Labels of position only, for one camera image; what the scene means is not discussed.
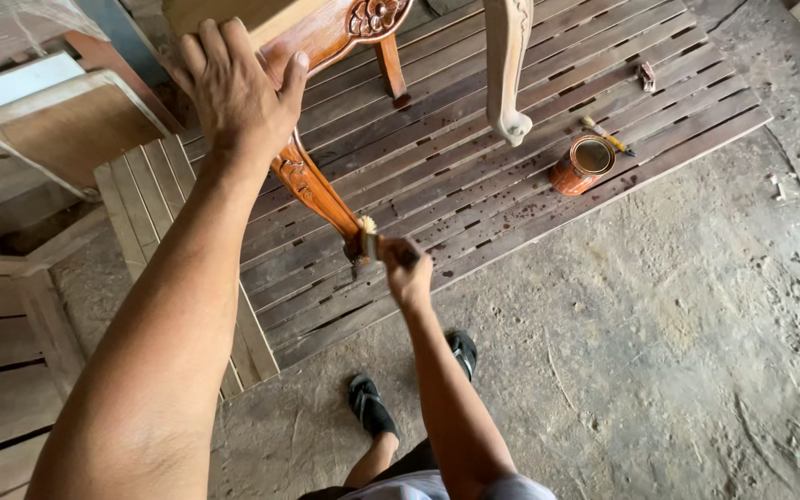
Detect person's right hand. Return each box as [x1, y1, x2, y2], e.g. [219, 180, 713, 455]
[375, 236, 435, 311]

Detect person's left hand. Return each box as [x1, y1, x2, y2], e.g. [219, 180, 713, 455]
[166, 17, 311, 165]

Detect paintbrush with pale bristles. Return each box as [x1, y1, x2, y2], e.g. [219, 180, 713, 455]
[356, 214, 420, 270]

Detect carved wooden chair frame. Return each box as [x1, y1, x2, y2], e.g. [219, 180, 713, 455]
[162, 0, 535, 268]

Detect person's right black sandal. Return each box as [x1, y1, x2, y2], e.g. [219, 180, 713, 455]
[445, 331, 479, 382]

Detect person's black sandal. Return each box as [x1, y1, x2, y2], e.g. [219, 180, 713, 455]
[445, 331, 479, 382]
[347, 374, 400, 440]

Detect dark slatted wooden pallet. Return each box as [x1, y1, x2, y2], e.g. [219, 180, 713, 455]
[178, 0, 775, 370]

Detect person's left black sandal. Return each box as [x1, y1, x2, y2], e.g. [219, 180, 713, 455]
[347, 374, 400, 440]

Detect orange varnish can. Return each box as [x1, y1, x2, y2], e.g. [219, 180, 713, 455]
[549, 135, 618, 197]

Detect person's left leg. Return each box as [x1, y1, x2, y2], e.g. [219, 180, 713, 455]
[343, 431, 401, 488]

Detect person's grey shorts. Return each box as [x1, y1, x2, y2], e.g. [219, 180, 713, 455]
[299, 437, 558, 500]

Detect light slatted wooden panel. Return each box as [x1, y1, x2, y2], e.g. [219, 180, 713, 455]
[94, 135, 281, 401]

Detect reddish brown wooden board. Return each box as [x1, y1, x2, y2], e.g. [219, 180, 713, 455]
[63, 28, 186, 137]

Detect plywood seat panel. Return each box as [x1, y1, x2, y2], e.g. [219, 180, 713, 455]
[0, 69, 173, 203]

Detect grey blue panel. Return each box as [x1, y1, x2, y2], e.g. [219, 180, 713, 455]
[74, 0, 173, 88]

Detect light wooden crate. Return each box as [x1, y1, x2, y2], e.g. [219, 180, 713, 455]
[0, 253, 87, 500]

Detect white flat board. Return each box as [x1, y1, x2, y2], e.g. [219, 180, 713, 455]
[0, 51, 86, 121]

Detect clear plastic sheet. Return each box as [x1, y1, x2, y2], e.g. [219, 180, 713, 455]
[0, 0, 111, 86]

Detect yellow-handled paintbrush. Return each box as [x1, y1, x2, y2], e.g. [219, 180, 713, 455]
[580, 115, 636, 158]

